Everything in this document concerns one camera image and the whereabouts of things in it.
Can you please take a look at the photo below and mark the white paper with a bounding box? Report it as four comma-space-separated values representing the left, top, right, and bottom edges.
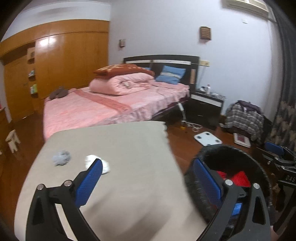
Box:
85, 155, 110, 175

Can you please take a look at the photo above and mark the black white nightstand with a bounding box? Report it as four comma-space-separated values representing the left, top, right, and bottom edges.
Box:
185, 91, 224, 131

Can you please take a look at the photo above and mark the brown wall lamp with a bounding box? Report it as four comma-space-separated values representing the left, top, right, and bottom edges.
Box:
200, 26, 212, 41

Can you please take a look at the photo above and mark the brown folded blanket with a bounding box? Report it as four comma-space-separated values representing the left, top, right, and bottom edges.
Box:
93, 64, 155, 79

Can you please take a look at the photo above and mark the plaid cloth covered chair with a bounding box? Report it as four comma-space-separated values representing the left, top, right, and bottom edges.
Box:
224, 100, 264, 141

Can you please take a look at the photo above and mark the wall power outlet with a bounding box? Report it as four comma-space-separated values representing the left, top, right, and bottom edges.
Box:
199, 60, 210, 67

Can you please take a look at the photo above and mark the pink folded quilt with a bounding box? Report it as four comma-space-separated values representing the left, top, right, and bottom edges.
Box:
89, 73, 154, 96

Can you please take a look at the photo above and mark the floral curtain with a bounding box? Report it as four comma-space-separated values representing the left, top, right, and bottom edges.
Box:
270, 99, 296, 153

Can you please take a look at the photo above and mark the white lotion bottle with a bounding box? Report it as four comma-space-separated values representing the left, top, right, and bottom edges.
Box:
206, 84, 211, 95

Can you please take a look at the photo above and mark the black trash bin with liner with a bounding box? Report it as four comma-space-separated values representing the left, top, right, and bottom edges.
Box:
184, 145, 272, 240

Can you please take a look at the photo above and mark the blue plastic bag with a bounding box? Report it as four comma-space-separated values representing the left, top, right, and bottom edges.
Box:
231, 203, 242, 216

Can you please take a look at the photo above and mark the red glove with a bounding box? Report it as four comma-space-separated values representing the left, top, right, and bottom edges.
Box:
217, 171, 251, 187

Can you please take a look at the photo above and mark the small wall switch box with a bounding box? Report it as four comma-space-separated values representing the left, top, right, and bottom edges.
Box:
118, 39, 125, 48

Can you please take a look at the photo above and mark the wooden wardrobe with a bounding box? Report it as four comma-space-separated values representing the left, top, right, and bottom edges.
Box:
1, 20, 109, 121

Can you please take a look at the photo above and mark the white charger cable floor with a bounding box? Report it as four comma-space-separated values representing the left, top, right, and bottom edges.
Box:
177, 102, 203, 133

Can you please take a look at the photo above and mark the white book box on floor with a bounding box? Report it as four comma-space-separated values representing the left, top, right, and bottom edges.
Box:
233, 133, 251, 148

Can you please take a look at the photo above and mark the brown slippers pair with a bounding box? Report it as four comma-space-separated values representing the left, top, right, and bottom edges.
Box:
49, 87, 68, 100

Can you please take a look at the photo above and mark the white bathroom scale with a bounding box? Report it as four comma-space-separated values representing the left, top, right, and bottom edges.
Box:
194, 132, 222, 146

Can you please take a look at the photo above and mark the pink sheeted bed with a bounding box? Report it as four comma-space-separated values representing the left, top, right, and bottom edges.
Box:
43, 82, 189, 140

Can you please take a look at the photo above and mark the small white wooden stool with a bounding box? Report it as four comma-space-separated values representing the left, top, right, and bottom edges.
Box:
6, 130, 21, 153

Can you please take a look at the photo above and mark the black bed headboard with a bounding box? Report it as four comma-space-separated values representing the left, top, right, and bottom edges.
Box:
122, 55, 201, 92

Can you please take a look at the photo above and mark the grey balled sock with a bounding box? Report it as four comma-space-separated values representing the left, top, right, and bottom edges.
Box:
53, 151, 71, 166

